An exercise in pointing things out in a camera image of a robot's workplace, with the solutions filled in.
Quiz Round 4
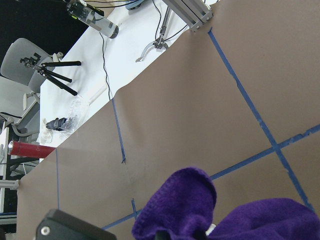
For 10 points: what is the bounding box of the clear cylinder bottle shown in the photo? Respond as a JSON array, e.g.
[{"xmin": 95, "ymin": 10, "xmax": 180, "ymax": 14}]
[{"xmin": 66, "ymin": 0, "xmax": 119, "ymax": 39}]

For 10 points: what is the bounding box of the purple microfiber towel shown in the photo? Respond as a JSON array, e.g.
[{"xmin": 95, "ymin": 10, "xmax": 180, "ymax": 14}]
[{"xmin": 131, "ymin": 167, "xmax": 320, "ymax": 240}]

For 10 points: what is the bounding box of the grey office chair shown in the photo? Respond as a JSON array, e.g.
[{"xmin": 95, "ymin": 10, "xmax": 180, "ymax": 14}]
[{"xmin": 0, "ymin": 38, "xmax": 52, "ymax": 130}]

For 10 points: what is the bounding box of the black mini tripod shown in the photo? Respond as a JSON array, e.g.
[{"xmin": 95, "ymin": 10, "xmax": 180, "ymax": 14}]
[{"xmin": 19, "ymin": 52, "xmax": 82, "ymax": 96}]

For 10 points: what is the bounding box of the aluminium extrusion post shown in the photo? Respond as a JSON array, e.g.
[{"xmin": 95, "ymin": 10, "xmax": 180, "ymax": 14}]
[{"xmin": 163, "ymin": 0, "xmax": 214, "ymax": 32}]

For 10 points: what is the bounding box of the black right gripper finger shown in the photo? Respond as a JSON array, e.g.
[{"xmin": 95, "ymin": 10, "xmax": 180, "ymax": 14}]
[{"xmin": 34, "ymin": 209, "xmax": 117, "ymax": 240}]

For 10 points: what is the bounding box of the metal clamp tool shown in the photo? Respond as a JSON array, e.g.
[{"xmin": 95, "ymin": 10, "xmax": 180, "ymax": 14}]
[{"xmin": 135, "ymin": 7, "xmax": 172, "ymax": 63}]

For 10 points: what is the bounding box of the red cylinder tube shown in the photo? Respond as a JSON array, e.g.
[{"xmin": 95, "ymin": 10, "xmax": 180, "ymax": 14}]
[{"xmin": 7, "ymin": 141, "xmax": 56, "ymax": 159}]

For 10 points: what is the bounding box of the clear plastic bag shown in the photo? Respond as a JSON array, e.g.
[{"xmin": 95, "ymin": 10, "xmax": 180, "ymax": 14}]
[{"xmin": 66, "ymin": 96, "xmax": 89, "ymax": 132}]

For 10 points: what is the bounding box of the black wrapped object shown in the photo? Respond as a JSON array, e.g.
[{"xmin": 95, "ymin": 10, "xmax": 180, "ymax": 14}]
[{"xmin": 45, "ymin": 117, "xmax": 73, "ymax": 131}]

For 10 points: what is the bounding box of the black thin cable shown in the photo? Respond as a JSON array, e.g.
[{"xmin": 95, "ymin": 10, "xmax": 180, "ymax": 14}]
[{"xmin": 99, "ymin": 31, "xmax": 113, "ymax": 101}]

